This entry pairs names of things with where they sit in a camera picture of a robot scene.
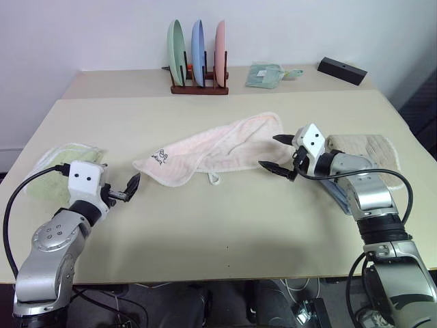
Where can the beige folded towel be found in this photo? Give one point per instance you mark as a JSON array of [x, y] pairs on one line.
[[372, 147]]

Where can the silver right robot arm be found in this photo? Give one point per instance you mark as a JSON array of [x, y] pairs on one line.
[[372, 198]]

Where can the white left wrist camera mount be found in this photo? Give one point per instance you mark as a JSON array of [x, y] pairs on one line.
[[85, 179]]

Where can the black rectangular box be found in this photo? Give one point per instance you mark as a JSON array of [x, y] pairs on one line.
[[341, 70]]

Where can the blue plate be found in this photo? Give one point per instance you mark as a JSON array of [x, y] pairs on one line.
[[198, 51]]

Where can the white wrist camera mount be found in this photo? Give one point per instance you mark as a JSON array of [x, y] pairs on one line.
[[312, 140], [85, 179]]

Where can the pink plate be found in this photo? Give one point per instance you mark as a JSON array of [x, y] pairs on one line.
[[220, 51]]

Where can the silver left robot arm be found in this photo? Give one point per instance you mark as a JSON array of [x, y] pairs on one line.
[[51, 253]]

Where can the green folded towel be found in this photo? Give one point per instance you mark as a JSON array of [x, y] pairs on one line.
[[58, 160]]

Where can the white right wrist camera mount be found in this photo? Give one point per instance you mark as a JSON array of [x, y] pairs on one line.
[[312, 140]]

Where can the green packaged cloth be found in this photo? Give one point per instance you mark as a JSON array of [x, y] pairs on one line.
[[263, 75]]

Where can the pink towel with embroidery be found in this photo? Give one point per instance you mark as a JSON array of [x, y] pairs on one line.
[[218, 147]]

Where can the green plate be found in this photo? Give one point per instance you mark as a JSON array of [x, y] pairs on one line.
[[175, 51]]

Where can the blue cloth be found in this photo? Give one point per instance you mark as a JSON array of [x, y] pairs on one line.
[[338, 196]]

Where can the brown wooden dish rack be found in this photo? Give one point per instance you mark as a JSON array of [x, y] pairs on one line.
[[199, 90]]

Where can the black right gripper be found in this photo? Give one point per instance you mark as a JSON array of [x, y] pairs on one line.
[[297, 160]]

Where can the black textured chair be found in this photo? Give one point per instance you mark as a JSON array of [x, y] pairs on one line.
[[421, 102]]

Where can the black power adapter box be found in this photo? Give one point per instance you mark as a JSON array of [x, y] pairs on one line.
[[310, 312]]

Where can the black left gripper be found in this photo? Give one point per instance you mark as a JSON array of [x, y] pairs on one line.
[[117, 195]]

